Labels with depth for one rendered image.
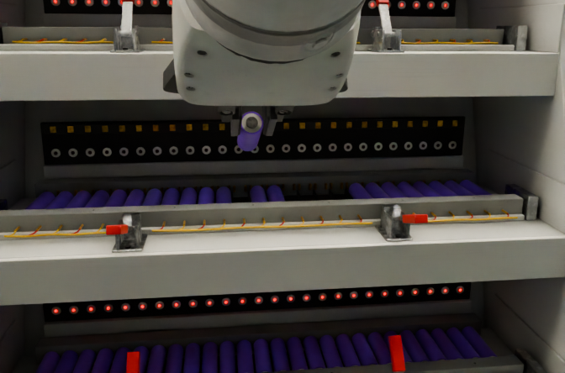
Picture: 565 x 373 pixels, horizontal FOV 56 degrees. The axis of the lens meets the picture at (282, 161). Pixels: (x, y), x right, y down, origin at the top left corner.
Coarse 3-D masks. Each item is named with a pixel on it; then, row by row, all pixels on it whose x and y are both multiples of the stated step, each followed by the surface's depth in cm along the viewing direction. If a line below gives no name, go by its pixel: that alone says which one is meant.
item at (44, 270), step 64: (0, 192) 60; (512, 192) 62; (0, 256) 49; (64, 256) 50; (128, 256) 50; (192, 256) 51; (256, 256) 51; (320, 256) 52; (384, 256) 53; (448, 256) 54; (512, 256) 55
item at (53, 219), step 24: (0, 216) 53; (24, 216) 53; (48, 216) 54; (72, 216) 54; (96, 216) 54; (120, 216) 55; (144, 216) 55; (168, 216) 55; (192, 216) 55; (216, 216) 56; (240, 216) 56; (264, 216) 56; (288, 216) 57; (312, 216) 57; (336, 216) 57; (360, 216) 57; (432, 216) 59
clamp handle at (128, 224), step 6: (126, 216) 51; (126, 222) 51; (132, 222) 52; (108, 228) 44; (114, 228) 45; (120, 228) 45; (126, 228) 47; (132, 228) 51; (108, 234) 44; (114, 234) 45
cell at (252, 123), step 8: (248, 112) 41; (248, 120) 40; (256, 120) 40; (240, 128) 41; (248, 128) 40; (256, 128) 41; (240, 136) 43; (248, 136) 41; (256, 136) 42; (240, 144) 45; (248, 144) 44; (256, 144) 46
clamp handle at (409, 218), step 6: (396, 210) 54; (396, 216) 54; (402, 216) 51; (408, 216) 49; (414, 216) 48; (420, 216) 48; (426, 216) 48; (408, 222) 49; (414, 222) 48; (420, 222) 47; (426, 222) 48
